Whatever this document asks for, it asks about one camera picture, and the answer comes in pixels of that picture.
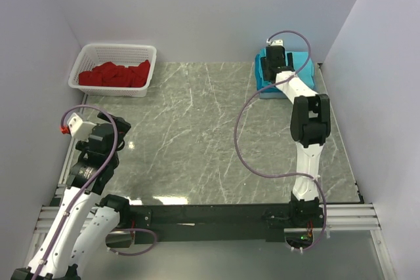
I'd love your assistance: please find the turquoise t shirt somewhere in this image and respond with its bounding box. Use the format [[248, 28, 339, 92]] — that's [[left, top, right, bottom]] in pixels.
[[255, 47, 316, 90]]

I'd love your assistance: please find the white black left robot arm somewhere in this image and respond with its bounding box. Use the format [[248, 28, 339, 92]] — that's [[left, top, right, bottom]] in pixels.
[[12, 112, 131, 279]]

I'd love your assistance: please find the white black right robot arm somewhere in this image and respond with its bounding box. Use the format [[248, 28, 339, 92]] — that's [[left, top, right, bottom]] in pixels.
[[258, 40, 331, 228]]

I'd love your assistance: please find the folded blue middle shirt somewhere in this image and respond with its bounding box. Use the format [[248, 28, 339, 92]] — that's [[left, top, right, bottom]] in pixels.
[[254, 55, 280, 94]]

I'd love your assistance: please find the red t shirt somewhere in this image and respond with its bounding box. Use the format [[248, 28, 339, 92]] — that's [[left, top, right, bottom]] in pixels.
[[78, 60, 150, 88]]

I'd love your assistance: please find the white plastic laundry basket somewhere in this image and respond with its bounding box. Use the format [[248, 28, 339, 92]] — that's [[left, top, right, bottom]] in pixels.
[[68, 43, 157, 98]]

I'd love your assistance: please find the black base beam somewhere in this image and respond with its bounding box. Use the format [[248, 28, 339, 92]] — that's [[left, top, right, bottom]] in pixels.
[[91, 203, 329, 250]]

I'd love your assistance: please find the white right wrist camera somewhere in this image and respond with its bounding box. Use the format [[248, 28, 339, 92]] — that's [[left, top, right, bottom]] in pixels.
[[266, 39, 284, 47]]

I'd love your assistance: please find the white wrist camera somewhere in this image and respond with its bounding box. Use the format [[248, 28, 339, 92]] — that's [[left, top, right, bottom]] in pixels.
[[266, 39, 284, 47], [60, 113, 96, 142]]

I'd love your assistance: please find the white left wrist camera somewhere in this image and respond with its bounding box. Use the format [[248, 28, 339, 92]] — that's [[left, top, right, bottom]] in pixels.
[[60, 113, 96, 142]]

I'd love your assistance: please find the aluminium rail frame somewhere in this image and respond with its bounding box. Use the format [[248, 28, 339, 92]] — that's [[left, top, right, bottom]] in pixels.
[[35, 111, 379, 243]]

